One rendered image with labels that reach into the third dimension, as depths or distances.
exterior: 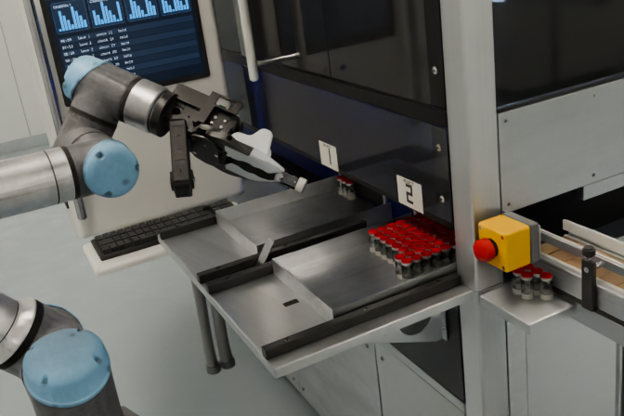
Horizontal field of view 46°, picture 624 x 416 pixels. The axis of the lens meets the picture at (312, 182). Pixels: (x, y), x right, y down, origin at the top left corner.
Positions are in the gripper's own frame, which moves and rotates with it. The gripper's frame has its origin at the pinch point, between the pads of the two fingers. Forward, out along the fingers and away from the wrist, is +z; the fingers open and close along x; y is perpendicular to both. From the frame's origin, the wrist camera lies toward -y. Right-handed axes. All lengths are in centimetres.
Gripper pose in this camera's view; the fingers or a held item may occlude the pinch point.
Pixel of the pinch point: (273, 175)
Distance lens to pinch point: 109.3
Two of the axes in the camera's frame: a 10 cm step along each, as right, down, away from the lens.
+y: 4.2, -7.8, 4.7
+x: -0.8, 4.8, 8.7
